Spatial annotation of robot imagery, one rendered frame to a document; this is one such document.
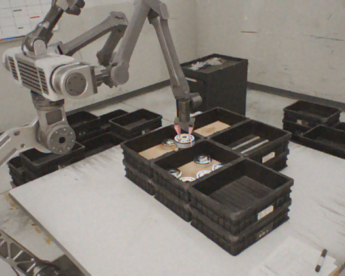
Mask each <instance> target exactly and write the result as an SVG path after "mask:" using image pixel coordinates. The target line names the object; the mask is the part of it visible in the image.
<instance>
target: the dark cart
mask: <svg viewBox="0 0 345 276"><path fill-rule="evenodd" d="M209 58H212V59H213V58H222V59H224V60H226V62H225V63H223V64H221V65H215V66H207V67H206V68H199V69H198V70H193V69H190V68H191V67H192V64H195V65H196V62H199V63H200V62H202V63H204V62H205V61H206V60H207V59H208V60H209ZM179 65H180V67H181V70H182V72H183V74H184V75H185V78H186V81H187V83H188V85H189V89H190V92H189V93H199V96H200V97H201V99H202V104H201V105H200V106H196V107H194V108H190V115H191V114H193V113H195V112H198V111H199V112H206V111H207V110H211V109H212V108H215V107H221V108H224V109H226V110H229V111H231V112H236V113H238V114H241V115H243V116H245V112H246V83H247V68H248V59H246V58H240V57H230V56H227V55H221V54H217V53H213V54H211V55H207V56H205V57H201V58H198V59H193V60H190V61H187V62H184V63H181V64H179ZM179 100H180V99H176V111H177V118H178V117H179Z"/></svg>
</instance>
